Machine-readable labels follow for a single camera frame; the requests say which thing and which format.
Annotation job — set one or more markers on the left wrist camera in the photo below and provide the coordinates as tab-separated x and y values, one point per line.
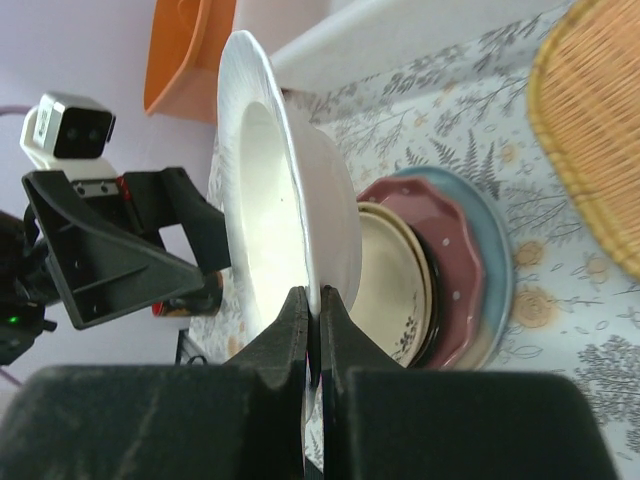
69	133

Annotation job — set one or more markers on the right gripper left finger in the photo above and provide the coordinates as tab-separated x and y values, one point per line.
239	420

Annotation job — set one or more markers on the woven bamboo tray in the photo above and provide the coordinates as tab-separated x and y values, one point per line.
583	106

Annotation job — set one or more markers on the floral table mat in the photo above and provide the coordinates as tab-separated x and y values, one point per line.
575	311

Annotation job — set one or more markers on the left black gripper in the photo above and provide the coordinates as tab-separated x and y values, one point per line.
76	245

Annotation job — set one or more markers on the white deep plate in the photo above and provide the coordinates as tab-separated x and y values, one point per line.
289	203

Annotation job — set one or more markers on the maroon scalloped plate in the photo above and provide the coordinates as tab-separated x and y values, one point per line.
441	222

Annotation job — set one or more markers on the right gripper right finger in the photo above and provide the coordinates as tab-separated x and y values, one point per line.
382	421

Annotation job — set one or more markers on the blue round plate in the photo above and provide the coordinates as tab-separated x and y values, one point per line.
491	237

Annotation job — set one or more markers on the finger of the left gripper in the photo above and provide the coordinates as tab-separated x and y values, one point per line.
159	199

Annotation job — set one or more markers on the cream and black plate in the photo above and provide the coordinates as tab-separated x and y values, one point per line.
394	302

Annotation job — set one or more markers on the orange plastic tub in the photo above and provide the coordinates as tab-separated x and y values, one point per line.
187	39

